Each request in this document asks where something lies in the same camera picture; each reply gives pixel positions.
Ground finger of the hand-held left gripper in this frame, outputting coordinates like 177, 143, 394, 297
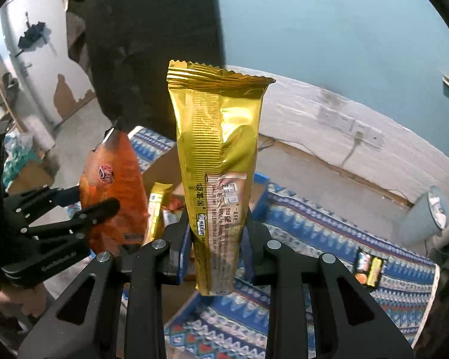
7, 185, 81, 233
20, 198, 121, 241

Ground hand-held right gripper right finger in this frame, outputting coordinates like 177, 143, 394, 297
241, 209, 414, 359

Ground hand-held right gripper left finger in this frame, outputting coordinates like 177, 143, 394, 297
18, 211, 192, 359

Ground orange snack packet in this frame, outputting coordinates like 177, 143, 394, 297
78, 127, 151, 257

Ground blue cardboard box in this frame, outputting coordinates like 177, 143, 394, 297
116, 146, 271, 330

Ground gold snack packet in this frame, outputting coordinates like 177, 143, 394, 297
166, 59, 277, 296
146, 182, 175, 248

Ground person's left hand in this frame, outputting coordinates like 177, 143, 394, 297
0, 283, 48, 320

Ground brown cardboard box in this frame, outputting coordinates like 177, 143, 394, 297
7, 159, 55, 195

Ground patterned blue blanket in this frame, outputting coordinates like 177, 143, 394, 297
127, 126, 441, 359

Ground teal plastic bags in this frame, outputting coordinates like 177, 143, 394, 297
2, 131, 34, 188

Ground white plastic bundle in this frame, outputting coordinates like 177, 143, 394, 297
22, 118, 57, 150

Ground black snack packet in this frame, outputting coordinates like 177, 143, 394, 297
354, 248, 385, 290

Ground wooden rack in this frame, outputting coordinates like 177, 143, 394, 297
0, 45, 23, 132

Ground black umbrella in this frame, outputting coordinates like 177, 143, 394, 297
15, 20, 48, 59

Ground pale waste bin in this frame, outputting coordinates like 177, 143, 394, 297
398, 185, 449, 248

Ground grey socket cable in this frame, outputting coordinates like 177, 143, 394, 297
339, 135, 362, 170

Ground white wall sockets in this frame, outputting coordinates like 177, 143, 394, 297
316, 103, 384, 149

